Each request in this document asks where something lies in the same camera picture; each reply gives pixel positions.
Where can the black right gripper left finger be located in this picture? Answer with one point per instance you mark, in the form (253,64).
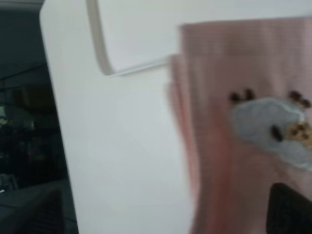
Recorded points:
(41,209)

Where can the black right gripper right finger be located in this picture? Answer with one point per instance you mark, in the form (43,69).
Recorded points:
(289,212)

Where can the pink towel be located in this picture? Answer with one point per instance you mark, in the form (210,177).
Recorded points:
(241,91)

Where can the white rectangular plastic tray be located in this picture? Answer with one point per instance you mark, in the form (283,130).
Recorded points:
(134,35)

